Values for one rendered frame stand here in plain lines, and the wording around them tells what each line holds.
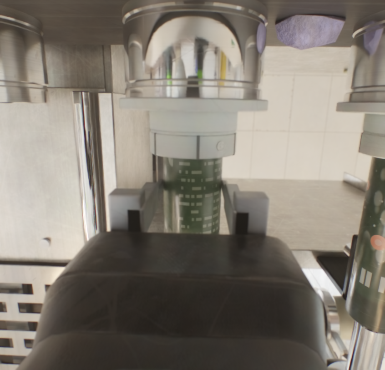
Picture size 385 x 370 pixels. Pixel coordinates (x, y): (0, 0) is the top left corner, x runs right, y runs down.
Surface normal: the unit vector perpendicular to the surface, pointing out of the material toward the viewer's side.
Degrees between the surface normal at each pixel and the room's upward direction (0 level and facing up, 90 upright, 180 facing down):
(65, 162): 90
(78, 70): 90
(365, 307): 90
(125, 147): 90
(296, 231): 180
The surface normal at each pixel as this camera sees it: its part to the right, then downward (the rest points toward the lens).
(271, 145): -0.04, 0.25
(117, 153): 1.00, 0.02
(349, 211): 0.01, -0.97
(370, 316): -0.69, 0.17
